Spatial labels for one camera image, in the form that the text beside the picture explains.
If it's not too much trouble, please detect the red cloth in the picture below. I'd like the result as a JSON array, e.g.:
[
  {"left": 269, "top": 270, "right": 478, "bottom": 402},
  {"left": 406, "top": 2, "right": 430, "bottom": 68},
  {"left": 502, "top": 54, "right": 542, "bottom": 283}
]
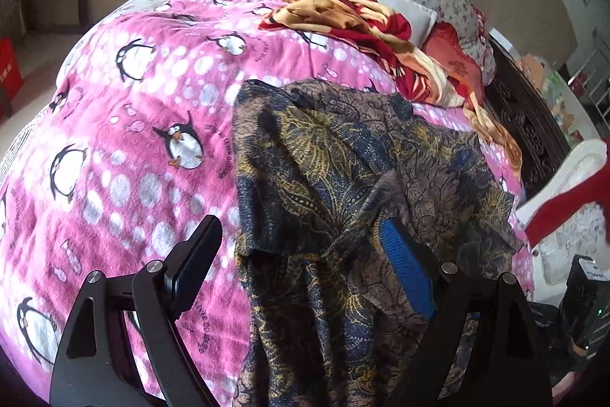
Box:
[{"left": 524, "top": 175, "right": 610, "bottom": 246}]

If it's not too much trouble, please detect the white metal rack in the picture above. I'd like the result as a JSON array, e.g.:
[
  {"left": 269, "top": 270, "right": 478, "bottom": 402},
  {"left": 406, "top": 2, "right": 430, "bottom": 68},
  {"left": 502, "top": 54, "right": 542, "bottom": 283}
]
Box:
[{"left": 569, "top": 30, "right": 610, "bottom": 126}]

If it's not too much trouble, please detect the dark carved wooden headboard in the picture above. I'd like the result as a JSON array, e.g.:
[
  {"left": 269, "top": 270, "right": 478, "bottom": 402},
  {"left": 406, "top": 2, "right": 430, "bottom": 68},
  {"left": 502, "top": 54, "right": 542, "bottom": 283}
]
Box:
[{"left": 483, "top": 28, "right": 573, "bottom": 200}]

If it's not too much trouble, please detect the red and gold blanket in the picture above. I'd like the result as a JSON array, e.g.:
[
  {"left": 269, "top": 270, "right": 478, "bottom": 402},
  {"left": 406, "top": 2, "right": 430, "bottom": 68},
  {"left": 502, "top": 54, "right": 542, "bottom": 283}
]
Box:
[{"left": 260, "top": 0, "right": 522, "bottom": 172}]

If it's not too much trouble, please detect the white pillow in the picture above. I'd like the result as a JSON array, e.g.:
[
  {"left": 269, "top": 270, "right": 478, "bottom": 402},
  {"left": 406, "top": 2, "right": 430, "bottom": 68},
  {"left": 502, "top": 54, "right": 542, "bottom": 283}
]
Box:
[{"left": 376, "top": 0, "right": 438, "bottom": 45}]

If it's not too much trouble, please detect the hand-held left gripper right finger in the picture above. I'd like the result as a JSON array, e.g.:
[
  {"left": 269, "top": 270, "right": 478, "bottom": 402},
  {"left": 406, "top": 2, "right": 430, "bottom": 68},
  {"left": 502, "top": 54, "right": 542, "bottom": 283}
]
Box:
[{"left": 380, "top": 217, "right": 556, "bottom": 407}]

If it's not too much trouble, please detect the small red pillow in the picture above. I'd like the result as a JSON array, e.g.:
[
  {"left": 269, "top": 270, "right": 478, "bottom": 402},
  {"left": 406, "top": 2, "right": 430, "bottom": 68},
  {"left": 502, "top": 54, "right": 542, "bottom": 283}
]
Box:
[{"left": 422, "top": 22, "right": 487, "bottom": 103}]

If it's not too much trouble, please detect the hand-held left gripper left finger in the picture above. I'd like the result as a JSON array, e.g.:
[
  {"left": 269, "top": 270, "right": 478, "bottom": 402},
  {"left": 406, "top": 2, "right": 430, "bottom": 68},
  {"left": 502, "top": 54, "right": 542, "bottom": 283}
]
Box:
[{"left": 49, "top": 215, "right": 224, "bottom": 407}]

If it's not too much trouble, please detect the brown blue floral patterned garment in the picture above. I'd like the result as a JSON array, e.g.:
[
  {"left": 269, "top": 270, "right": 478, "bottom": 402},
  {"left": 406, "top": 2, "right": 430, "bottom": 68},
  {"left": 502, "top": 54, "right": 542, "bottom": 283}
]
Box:
[{"left": 232, "top": 79, "right": 525, "bottom": 407}]

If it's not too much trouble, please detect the peach coloured object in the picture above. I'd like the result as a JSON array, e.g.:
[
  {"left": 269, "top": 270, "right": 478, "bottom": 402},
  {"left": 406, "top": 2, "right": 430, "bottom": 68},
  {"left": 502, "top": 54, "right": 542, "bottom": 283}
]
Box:
[{"left": 518, "top": 54, "right": 549, "bottom": 89}]

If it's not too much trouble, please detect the red box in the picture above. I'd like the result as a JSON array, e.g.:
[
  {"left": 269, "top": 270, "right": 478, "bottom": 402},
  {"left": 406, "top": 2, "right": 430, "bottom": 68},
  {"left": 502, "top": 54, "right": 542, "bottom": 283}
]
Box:
[{"left": 0, "top": 37, "right": 26, "bottom": 119}]

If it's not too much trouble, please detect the pink penguin print blanket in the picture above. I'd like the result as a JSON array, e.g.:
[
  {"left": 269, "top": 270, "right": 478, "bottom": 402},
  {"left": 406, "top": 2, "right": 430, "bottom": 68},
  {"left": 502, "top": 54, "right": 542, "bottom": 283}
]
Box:
[{"left": 0, "top": 0, "right": 535, "bottom": 407}]

